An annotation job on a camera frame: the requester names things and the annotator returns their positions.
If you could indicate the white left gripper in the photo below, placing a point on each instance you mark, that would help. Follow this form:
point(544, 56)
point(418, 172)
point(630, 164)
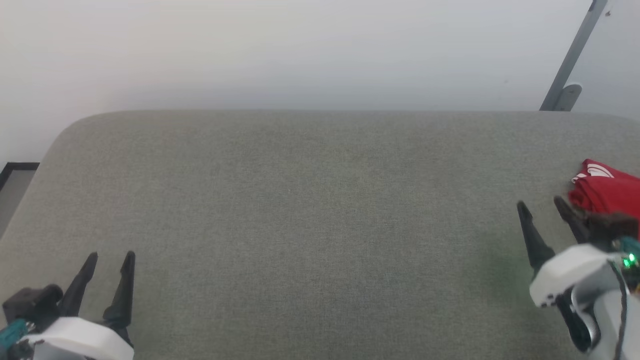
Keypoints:
point(80, 340)

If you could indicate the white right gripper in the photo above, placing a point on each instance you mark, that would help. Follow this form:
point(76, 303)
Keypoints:
point(570, 265)

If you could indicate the red and white shirt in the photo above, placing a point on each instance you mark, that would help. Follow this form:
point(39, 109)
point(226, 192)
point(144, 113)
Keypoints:
point(610, 192)

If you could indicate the grey metal pole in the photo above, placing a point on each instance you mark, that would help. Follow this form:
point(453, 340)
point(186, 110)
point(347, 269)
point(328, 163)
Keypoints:
point(572, 55)

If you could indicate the grey fabric sofa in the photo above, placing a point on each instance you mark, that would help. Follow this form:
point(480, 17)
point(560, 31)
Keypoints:
point(300, 225)

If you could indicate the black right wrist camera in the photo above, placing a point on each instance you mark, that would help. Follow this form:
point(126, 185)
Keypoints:
point(612, 227)

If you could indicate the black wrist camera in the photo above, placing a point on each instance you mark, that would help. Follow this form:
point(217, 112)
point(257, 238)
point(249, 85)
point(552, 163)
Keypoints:
point(612, 227)
point(30, 302)

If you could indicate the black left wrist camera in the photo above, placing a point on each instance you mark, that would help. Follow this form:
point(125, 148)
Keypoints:
point(30, 302)

